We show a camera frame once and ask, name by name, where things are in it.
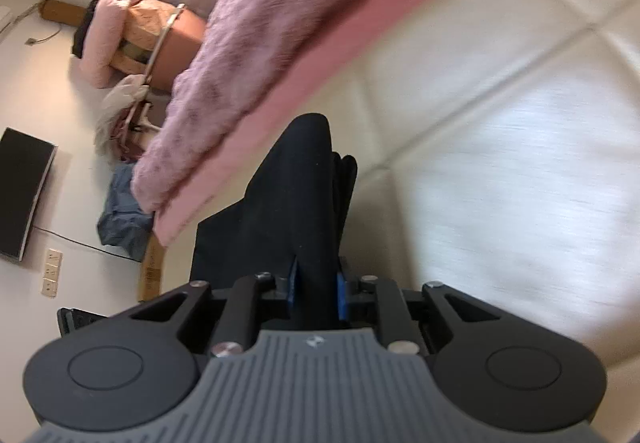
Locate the black flat object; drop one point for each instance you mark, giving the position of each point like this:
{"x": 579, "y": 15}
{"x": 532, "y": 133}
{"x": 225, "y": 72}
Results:
{"x": 77, "y": 320}

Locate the pink fleece sheet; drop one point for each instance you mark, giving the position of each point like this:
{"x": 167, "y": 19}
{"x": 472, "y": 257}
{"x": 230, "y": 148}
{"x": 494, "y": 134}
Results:
{"x": 310, "y": 83}

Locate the white wall sockets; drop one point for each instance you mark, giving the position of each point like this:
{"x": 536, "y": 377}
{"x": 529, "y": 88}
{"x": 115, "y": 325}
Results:
{"x": 51, "y": 272}

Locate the black pants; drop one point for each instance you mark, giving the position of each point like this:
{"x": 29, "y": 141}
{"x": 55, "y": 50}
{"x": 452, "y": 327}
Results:
{"x": 300, "y": 198}

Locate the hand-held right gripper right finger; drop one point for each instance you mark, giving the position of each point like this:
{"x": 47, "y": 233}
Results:
{"x": 341, "y": 294}

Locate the blue crumpled cloth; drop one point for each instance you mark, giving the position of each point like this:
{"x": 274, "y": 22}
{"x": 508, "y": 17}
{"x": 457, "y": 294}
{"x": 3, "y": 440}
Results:
{"x": 122, "y": 218}

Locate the black flat monitor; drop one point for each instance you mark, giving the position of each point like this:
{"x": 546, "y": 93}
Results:
{"x": 22, "y": 193}

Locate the brown cardboard box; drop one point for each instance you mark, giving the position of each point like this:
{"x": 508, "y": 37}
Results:
{"x": 151, "y": 273}

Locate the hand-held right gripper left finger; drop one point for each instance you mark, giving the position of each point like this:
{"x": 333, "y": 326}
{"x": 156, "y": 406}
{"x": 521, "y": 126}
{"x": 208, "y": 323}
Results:
{"x": 294, "y": 284}

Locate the white crumpled cloth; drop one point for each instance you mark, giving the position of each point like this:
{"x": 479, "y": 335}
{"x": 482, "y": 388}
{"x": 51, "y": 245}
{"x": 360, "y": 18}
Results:
{"x": 120, "y": 98}

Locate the pink fluffy blanket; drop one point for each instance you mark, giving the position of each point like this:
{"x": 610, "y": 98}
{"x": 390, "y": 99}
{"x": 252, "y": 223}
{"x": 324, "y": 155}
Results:
{"x": 260, "y": 23}

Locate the long cardboard box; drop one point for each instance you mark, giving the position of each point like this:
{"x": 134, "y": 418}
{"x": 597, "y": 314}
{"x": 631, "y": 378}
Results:
{"x": 62, "y": 10}

